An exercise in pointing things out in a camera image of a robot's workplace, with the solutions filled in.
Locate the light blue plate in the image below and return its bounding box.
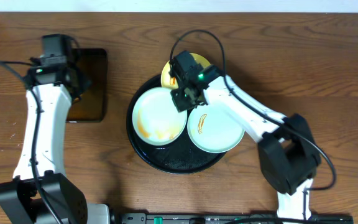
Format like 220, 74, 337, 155
187, 105, 245, 154
132, 87, 188, 146

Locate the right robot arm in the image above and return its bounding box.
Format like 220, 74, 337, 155
163, 51, 321, 223

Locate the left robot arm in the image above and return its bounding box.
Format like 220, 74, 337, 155
0, 50, 111, 223

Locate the black rectangular water tray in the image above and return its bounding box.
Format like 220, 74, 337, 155
67, 48, 108, 123

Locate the round black serving tray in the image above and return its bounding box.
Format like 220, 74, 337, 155
126, 74, 225, 174

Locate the yellow plate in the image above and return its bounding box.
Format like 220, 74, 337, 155
160, 53, 211, 90

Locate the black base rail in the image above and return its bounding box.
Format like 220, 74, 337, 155
110, 212, 354, 224

